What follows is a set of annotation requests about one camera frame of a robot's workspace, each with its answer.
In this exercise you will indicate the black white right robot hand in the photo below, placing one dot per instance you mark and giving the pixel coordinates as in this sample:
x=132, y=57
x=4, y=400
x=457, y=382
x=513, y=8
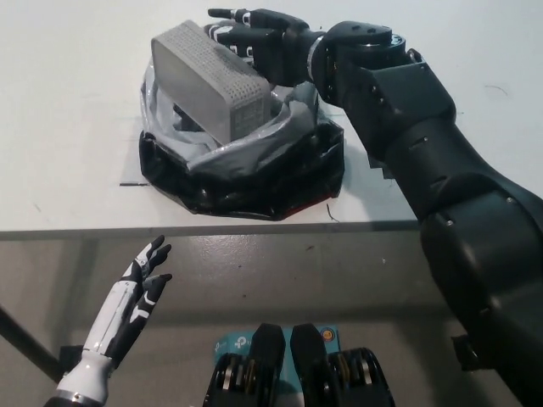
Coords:
x=280, y=51

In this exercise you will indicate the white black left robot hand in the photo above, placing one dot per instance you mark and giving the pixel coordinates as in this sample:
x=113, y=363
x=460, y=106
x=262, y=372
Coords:
x=123, y=309

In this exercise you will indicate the grey perforated rectangular basket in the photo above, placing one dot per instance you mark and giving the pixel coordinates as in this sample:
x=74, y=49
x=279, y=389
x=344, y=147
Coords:
x=199, y=85

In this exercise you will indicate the grey and black plastic bag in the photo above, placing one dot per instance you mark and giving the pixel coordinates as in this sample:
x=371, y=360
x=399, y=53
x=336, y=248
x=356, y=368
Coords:
x=254, y=182

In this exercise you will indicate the black table leg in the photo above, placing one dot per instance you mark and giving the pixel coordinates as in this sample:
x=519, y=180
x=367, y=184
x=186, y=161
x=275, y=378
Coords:
x=25, y=339

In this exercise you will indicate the teal printed box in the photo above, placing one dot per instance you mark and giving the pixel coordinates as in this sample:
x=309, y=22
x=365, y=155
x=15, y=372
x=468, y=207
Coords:
x=237, y=345

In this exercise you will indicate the black flat mat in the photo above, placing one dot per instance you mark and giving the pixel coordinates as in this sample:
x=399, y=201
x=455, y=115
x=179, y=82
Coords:
x=378, y=165

